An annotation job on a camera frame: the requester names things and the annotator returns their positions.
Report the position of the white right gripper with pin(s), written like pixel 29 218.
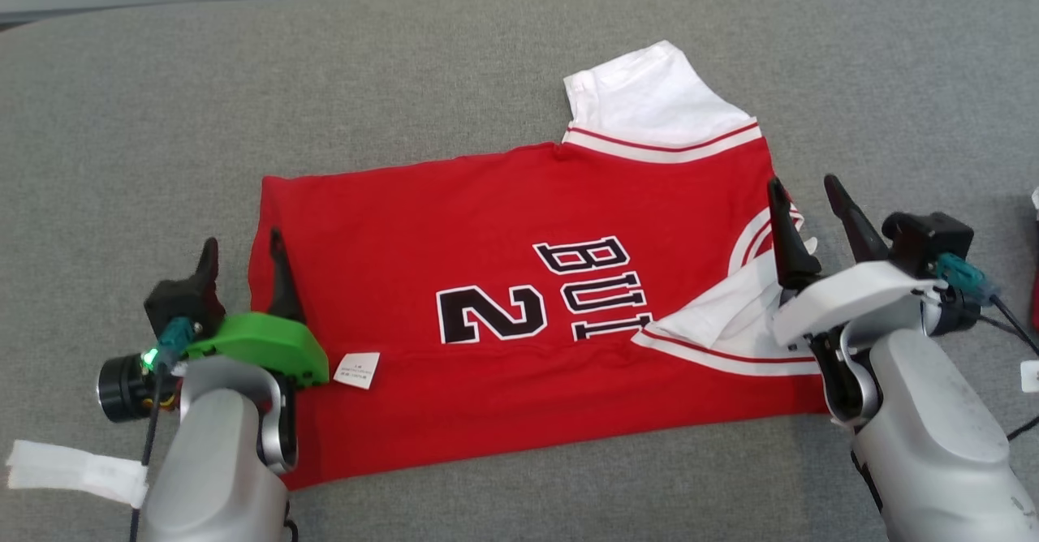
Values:
pixel 844 298

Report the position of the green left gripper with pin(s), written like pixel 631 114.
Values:
pixel 260 343

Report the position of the red and white basketball jersey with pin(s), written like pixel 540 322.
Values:
pixel 454 225

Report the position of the red shorts with white trim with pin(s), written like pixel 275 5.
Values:
pixel 1036 282

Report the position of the grey fabric sofa cushion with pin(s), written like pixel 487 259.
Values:
pixel 325 79

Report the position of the small white paper tag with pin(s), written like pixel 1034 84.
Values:
pixel 1031 376

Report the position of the white tape label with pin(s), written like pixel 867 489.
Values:
pixel 73 471

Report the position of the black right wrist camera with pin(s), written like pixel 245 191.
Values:
pixel 925 238

